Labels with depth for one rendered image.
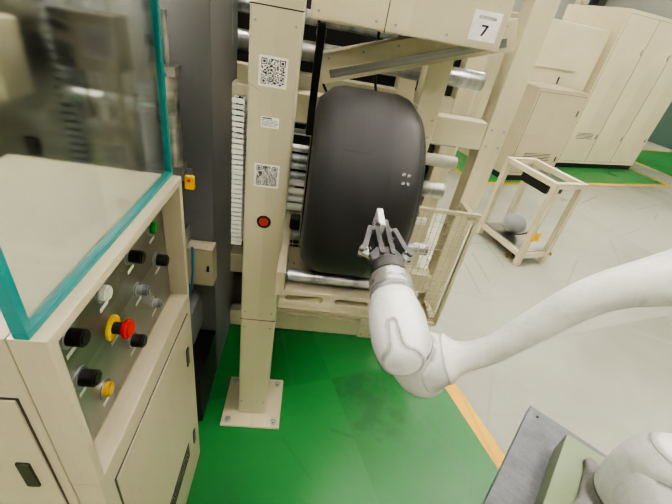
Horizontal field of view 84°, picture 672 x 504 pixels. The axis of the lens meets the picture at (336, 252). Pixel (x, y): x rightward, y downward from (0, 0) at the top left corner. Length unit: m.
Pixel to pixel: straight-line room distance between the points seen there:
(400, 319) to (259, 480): 1.31
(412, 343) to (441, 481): 1.41
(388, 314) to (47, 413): 0.55
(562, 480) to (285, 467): 1.08
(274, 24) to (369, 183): 0.45
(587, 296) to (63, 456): 0.89
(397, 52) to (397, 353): 1.12
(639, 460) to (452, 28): 1.24
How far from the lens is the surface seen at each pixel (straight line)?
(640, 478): 1.15
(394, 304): 0.69
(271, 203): 1.22
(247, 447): 1.92
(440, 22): 1.39
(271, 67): 1.10
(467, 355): 0.81
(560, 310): 0.73
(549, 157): 6.37
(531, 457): 1.42
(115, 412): 0.98
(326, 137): 1.02
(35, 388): 0.70
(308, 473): 1.88
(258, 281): 1.39
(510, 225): 3.90
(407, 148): 1.03
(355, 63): 1.49
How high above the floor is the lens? 1.68
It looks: 33 degrees down
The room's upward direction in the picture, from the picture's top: 11 degrees clockwise
